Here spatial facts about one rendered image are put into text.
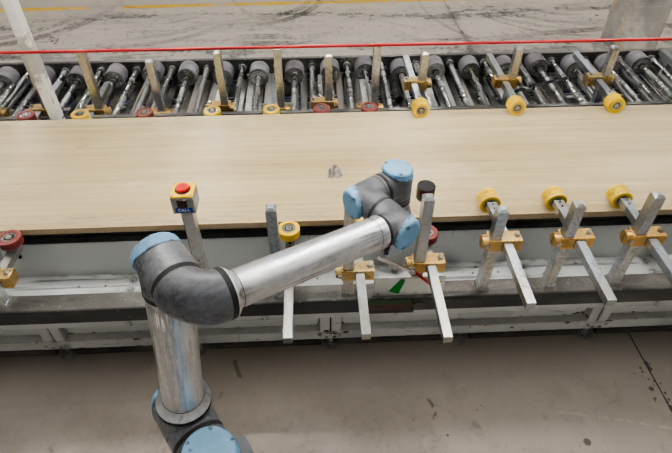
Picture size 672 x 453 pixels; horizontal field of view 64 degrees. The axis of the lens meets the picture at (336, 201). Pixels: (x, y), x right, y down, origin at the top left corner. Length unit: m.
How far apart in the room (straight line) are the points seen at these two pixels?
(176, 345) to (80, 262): 1.06
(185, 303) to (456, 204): 1.26
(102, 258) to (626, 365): 2.40
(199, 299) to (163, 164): 1.31
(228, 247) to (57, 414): 1.14
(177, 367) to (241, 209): 0.81
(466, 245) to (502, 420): 0.83
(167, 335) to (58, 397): 1.58
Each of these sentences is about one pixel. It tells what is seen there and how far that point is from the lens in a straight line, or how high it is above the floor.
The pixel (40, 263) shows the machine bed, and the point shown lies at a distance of 2.41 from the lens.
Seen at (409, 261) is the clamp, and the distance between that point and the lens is 1.91.
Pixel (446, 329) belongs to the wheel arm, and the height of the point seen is 0.86.
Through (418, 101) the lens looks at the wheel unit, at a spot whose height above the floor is 0.98.
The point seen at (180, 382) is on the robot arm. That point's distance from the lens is 1.48.
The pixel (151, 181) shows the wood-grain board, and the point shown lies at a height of 0.90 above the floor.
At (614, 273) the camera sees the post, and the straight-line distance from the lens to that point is 2.24.
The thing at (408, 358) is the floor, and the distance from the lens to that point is 2.70.
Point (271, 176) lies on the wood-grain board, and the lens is 2.20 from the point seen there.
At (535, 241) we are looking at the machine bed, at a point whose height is 0.73.
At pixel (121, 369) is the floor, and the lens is 2.84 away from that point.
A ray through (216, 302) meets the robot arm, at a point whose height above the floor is 1.42.
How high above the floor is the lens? 2.28
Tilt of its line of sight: 42 degrees down
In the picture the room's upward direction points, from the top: straight up
